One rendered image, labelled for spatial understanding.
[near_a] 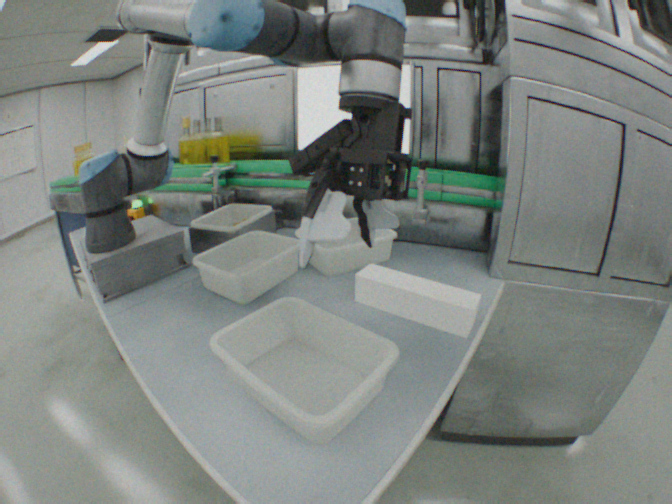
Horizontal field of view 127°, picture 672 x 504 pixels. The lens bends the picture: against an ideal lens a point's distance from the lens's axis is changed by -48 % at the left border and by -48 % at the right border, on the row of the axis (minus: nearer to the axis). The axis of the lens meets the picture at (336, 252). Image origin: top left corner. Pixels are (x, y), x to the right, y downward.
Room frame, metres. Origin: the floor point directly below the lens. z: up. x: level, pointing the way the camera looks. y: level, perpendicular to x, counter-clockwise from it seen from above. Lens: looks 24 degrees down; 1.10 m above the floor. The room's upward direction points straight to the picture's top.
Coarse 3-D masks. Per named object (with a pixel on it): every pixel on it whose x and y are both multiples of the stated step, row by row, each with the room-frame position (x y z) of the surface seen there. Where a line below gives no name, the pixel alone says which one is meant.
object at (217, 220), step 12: (240, 204) 0.98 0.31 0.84; (204, 216) 0.86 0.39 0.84; (216, 216) 0.90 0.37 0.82; (228, 216) 0.96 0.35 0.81; (240, 216) 0.97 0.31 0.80; (252, 216) 0.96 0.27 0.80; (204, 228) 0.77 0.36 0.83; (216, 228) 0.75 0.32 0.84; (228, 228) 0.74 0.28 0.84; (240, 228) 0.78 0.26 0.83
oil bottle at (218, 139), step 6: (216, 132) 1.12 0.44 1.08; (222, 132) 1.14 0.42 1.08; (210, 138) 1.13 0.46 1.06; (216, 138) 1.12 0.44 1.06; (222, 138) 1.13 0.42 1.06; (210, 144) 1.13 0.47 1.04; (216, 144) 1.12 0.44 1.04; (222, 144) 1.13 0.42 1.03; (210, 150) 1.13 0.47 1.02; (216, 150) 1.12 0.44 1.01; (222, 150) 1.13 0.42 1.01; (228, 150) 1.16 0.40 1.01; (222, 156) 1.13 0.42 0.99; (228, 156) 1.16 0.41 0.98; (222, 162) 1.12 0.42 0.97; (228, 162) 1.16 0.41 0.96
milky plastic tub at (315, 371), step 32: (256, 320) 0.39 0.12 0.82; (288, 320) 0.43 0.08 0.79; (320, 320) 0.40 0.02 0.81; (224, 352) 0.30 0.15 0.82; (256, 352) 0.37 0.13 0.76; (288, 352) 0.39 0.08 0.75; (320, 352) 0.39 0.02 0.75; (352, 352) 0.35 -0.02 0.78; (384, 352) 0.32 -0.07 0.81; (256, 384) 0.25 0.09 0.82; (288, 384) 0.31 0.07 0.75; (320, 384) 0.32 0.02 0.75; (352, 384) 0.32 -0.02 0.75; (288, 416) 0.23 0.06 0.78; (320, 416) 0.20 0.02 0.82; (352, 416) 0.25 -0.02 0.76
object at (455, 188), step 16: (240, 176) 1.07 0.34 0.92; (256, 176) 1.05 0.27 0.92; (272, 176) 1.03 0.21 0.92; (288, 176) 1.01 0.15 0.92; (304, 176) 0.99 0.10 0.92; (416, 176) 0.88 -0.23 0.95; (432, 176) 0.86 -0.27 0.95; (448, 176) 0.85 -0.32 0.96; (464, 176) 0.83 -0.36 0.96; (416, 192) 0.88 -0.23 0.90; (432, 192) 0.86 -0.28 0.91; (448, 192) 0.85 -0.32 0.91; (464, 192) 0.84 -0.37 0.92; (480, 192) 0.82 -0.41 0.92
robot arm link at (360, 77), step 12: (360, 60) 0.36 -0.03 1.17; (348, 72) 0.37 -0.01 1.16; (360, 72) 0.36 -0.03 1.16; (372, 72) 0.36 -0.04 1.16; (384, 72) 0.36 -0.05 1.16; (396, 72) 0.37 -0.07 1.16; (348, 84) 0.37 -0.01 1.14; (360, 84) 0.36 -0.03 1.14; (372, 84) 0.36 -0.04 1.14; (384, 84) 0.36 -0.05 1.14; (396, 84) 0.37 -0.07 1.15; (372, 96) 0.36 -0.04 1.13; (384, 96) 0.36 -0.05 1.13; (396, 96) 0.37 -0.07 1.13
